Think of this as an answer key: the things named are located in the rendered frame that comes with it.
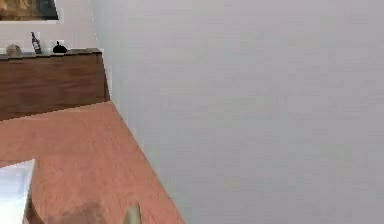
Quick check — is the brown wooden sideboard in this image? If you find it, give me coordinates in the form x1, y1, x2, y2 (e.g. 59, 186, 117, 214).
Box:
0, 47, 111, 122

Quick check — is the black round object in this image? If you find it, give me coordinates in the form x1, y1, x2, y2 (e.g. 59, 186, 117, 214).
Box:
52, 40, 68, 54

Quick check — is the dark bottle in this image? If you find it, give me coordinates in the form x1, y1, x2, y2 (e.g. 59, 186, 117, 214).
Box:
30, 31, 43, 55

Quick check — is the grey lumpy object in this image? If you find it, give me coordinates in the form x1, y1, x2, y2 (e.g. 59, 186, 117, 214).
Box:
5, 43, 24, 58

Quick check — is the beige slanted post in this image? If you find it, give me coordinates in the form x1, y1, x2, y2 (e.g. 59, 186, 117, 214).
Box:
122, 203, 143, 224

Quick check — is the framed wall picture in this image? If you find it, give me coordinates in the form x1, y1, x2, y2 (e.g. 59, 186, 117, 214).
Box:
0, 0, 64, 24

